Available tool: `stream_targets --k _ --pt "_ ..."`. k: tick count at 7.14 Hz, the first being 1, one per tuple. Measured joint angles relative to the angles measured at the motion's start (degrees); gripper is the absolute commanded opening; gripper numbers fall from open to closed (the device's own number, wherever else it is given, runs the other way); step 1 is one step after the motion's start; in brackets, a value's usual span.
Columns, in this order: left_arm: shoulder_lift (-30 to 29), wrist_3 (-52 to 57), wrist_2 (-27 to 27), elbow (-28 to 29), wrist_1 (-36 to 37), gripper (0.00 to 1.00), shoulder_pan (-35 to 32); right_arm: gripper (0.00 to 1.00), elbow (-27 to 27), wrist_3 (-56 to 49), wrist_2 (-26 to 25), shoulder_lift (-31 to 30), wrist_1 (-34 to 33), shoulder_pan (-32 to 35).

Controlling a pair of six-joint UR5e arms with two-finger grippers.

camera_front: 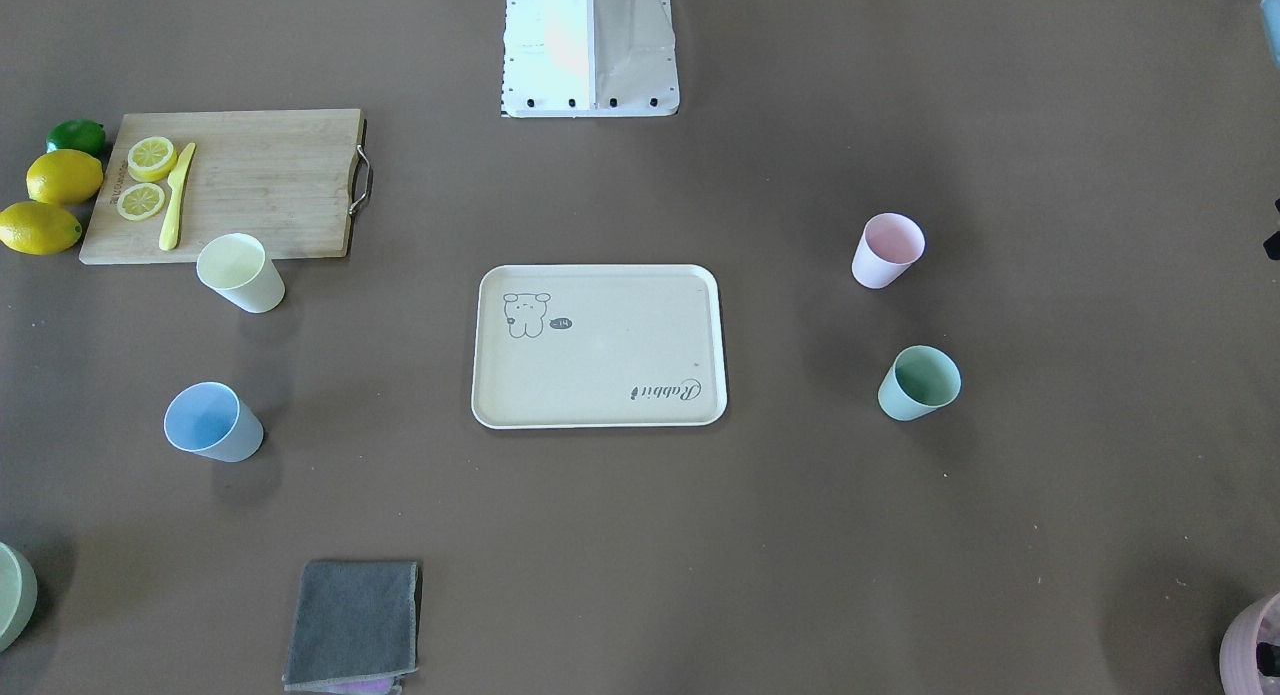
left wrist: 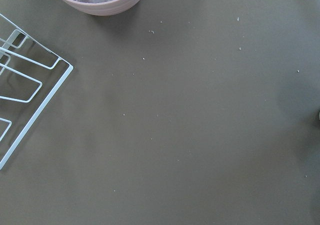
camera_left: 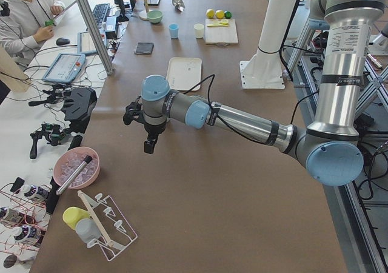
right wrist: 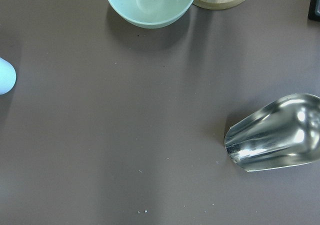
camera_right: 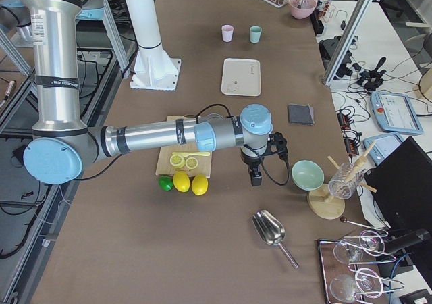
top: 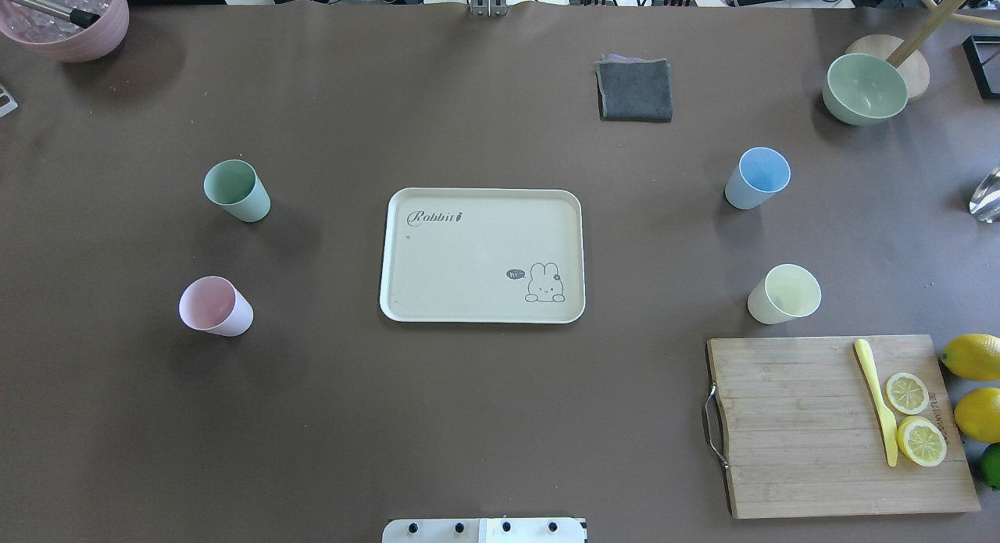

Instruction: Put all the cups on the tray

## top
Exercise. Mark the gray folded cloth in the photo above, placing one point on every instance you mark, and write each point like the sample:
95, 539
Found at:
632, 89

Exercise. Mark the yellow cup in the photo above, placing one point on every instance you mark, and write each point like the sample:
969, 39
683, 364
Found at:
787, 292

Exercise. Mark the green bowl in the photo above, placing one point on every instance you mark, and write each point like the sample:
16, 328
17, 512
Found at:
862, 89

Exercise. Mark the yellow plastic knife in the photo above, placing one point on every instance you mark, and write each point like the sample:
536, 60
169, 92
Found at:
886, 418

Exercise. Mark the metal scoop handle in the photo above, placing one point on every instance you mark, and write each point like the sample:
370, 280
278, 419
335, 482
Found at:
79, 17

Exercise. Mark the wooden cutting board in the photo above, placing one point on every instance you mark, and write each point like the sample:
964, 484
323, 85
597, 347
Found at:
800, 437

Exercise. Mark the green lime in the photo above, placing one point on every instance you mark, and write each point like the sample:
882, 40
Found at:
989, 466

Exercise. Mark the wooden stand with base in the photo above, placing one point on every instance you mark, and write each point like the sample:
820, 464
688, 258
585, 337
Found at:
904, 54

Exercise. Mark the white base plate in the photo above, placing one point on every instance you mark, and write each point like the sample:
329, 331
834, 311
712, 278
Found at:
502, 529

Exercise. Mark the green cup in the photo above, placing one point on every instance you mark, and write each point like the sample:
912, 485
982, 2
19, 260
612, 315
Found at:
234, 186

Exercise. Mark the pink ice bowl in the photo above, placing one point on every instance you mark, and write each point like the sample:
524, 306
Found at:
60, 40

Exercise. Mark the pink cup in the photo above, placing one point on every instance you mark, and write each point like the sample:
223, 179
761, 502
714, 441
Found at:
214, 305

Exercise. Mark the upper lemon slice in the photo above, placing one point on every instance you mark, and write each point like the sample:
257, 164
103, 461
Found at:
906, 393

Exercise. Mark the black frame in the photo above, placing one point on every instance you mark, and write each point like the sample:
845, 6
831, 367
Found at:
982, 54

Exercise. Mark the whole lemon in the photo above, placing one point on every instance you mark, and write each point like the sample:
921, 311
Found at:
973, 357
977, 415

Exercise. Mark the cream rabbit tray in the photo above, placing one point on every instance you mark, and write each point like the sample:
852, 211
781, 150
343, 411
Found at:
483, 255

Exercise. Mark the lower lemon slice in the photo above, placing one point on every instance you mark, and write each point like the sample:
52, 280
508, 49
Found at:
921, 441

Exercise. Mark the lemon slice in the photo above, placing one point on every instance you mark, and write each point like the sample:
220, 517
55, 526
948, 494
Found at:
921, 441
906, 393

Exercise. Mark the upper whole lemon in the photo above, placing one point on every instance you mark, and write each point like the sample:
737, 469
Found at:
973, 357

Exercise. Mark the lower whole lemon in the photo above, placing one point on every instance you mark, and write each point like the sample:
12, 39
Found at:
977, 415

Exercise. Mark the blue cup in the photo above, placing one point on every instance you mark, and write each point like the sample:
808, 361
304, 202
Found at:
761, 172

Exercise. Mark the metal plate at edge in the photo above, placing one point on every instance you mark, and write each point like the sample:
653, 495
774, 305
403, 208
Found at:
7, 102

